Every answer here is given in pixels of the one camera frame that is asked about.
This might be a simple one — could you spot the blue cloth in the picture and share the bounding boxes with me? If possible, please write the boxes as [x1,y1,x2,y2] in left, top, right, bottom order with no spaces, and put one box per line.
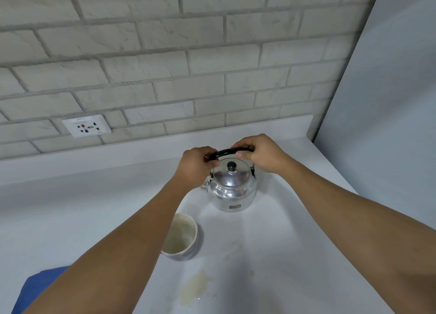
[11,266,70,314]

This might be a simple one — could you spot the person's left forearm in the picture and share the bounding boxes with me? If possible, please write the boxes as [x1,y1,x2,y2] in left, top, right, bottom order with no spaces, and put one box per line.
[21,176,193,314]

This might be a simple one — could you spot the person's left hand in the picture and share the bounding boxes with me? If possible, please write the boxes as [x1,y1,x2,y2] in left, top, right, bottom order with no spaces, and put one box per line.
[174,146,221,190]

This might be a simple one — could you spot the person's right hand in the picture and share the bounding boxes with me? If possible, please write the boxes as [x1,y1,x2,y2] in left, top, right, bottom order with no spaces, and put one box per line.
[231,134,294,174]

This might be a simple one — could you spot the white ceramic cup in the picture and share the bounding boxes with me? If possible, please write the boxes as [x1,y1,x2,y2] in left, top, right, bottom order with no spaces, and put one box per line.
[160,213,200,262]

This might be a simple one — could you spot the silver metal kettle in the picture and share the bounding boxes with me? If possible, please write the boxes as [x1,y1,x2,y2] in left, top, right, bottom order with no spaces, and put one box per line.
[201,148,258,213]

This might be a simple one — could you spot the white wall power socket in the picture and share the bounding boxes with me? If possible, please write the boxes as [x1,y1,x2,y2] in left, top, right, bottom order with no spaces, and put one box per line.
[62,114,112,139]

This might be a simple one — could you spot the silver kettle lid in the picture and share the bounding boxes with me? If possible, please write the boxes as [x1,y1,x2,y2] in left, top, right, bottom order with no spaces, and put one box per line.
[213,158,251,189]

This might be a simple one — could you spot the person's right forearm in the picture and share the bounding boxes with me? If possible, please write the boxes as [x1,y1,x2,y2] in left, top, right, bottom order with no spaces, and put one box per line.
[272,156,436,314]

